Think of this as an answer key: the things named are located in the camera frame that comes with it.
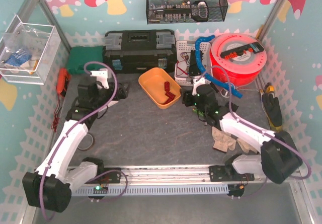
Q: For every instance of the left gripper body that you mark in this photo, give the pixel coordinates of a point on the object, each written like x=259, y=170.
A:
x=120, y=92

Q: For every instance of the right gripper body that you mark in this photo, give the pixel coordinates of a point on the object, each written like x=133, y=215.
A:
x=187, y=98

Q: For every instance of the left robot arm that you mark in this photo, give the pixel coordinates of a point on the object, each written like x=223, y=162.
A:
x=51, y=185

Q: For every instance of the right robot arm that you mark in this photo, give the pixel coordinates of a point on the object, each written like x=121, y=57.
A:
x=277, y=157

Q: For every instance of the orange plastic bin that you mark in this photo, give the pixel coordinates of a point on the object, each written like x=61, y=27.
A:
x=152, y=82

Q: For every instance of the white perforated basket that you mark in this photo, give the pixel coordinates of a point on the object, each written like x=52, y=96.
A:
x=183, y=59

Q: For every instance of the white tape roll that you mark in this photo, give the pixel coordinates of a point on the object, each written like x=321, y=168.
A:
x=225, y=93

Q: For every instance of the black toolbox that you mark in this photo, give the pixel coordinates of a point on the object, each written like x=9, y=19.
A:
x=137, y=51

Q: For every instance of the black ribbed block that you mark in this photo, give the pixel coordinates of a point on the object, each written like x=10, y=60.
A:
x=234, y=107

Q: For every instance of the beige work glove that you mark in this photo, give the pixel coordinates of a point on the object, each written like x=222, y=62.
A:
x=226, y=142

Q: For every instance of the green tool case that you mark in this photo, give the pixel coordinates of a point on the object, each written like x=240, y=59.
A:
x=80, y=55

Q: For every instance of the orange multimeter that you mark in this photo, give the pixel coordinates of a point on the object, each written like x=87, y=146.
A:
x=62, y=82

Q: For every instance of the brown tape roll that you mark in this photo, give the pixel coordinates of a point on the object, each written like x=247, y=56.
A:
x=86, y=143

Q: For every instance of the orange filament spool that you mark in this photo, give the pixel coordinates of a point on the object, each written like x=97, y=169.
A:
x=242, y=70

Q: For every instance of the black yellow work glove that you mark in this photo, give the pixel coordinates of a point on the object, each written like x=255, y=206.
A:
x=273, y=111

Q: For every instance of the black terminal strip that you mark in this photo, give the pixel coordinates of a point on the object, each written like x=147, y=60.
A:
x=254, y=47

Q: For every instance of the clear acrylic box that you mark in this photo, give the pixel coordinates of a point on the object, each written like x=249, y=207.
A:
x=41, y=40

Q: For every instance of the blue white glove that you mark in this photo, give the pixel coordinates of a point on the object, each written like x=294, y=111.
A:
x=19, y=58

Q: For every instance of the black metal bracket plate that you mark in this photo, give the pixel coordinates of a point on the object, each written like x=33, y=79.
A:
x=193, y=67

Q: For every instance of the aluminium front rail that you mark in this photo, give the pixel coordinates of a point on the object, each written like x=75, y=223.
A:
x=167, y=174

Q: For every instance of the black wire mesh basket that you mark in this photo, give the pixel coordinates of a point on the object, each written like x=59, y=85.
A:
x=185, y=11

